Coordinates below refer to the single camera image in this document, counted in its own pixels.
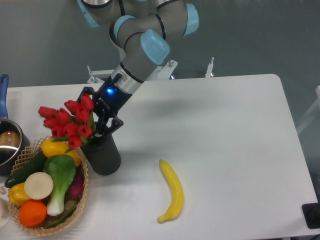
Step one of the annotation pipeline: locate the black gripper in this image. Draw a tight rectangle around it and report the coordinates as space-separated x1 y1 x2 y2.
76 68 144 138

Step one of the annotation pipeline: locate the red tulip bouquet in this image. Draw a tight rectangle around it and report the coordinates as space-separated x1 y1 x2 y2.
38 93 96 149

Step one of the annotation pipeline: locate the dark grey ribbed vase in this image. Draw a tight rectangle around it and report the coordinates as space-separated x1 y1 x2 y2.
80 134 121 176

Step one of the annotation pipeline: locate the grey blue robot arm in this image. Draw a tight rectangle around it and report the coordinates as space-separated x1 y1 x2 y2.
77 0 199 137

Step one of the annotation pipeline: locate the yellow squash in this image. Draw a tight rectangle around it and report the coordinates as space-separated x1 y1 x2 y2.
41 139 82 167

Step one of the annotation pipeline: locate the green bok choy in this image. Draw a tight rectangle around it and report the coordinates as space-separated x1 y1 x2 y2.
43 154 76 216

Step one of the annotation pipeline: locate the woven wicker basket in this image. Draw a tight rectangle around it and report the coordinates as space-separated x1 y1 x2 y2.
8 136 89 237

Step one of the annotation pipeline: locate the dark green cucumber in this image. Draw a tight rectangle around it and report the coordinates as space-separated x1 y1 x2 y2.
4 150 47 189

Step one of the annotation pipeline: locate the magenta radish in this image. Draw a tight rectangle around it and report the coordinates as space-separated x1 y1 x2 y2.
68 172 85 198

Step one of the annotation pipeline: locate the cream round disc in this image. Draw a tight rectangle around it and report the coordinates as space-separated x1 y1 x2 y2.
24 172 54 200

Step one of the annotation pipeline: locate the green chili pepper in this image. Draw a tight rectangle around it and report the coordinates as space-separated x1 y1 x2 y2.
43 205 77 229

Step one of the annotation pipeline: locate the yellow bell pepper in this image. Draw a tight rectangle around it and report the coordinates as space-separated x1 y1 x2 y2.
8 182 30 206

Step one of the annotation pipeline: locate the orange fruit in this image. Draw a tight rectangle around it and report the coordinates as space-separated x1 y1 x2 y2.
18 199 47 227

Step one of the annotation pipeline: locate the small white garlic piece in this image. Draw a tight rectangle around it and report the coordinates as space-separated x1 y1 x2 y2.
0 186 7 195

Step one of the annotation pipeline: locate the yellow banana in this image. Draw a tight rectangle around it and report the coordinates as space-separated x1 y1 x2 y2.
157 159 185 224

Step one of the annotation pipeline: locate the black device at edge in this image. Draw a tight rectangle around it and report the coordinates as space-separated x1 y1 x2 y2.
301 202 320 229

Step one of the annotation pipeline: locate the blue handled saucepan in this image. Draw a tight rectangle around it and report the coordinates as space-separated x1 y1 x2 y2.
0 74 30 176

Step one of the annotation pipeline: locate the white metal frame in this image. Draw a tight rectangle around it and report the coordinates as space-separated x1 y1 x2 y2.
296 85 320 135

